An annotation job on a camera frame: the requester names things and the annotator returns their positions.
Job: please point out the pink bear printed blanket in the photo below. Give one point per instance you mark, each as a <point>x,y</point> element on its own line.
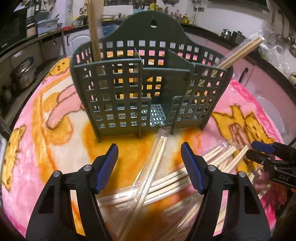
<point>46,162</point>

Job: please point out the green plastic utensil holder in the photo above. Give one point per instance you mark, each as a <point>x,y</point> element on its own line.
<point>138,30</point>

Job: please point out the stacked steel pots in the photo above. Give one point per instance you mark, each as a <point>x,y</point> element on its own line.
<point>23,76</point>

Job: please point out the grey storage shelf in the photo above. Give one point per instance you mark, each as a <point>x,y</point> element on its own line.
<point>34,42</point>

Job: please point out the pile of chopsticks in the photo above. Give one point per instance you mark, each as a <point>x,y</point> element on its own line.
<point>161,182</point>

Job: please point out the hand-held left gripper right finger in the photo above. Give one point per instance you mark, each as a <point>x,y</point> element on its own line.
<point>192,169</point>

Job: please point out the large steel kettle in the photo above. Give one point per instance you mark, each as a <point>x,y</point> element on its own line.
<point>238,36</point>

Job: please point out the white lower kitchen cabinet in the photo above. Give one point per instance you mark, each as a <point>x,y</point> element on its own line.
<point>78,41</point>

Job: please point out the wooden chopstick pair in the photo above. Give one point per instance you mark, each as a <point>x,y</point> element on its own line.
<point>153,162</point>
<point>93,34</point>
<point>240,52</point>

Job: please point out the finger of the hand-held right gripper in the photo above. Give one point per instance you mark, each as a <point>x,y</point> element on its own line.
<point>256,155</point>
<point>261,145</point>

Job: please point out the small steel kettle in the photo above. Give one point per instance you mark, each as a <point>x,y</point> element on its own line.
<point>226,34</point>

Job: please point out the blue plastic container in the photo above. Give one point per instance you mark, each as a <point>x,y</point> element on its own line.
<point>47,26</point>

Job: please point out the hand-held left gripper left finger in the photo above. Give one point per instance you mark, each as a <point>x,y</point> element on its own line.
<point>106,169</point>

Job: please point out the steel slotted ladle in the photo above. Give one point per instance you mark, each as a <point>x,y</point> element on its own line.
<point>282,34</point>

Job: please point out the clear plastic bag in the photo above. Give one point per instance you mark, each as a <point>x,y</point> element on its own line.
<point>272,55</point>

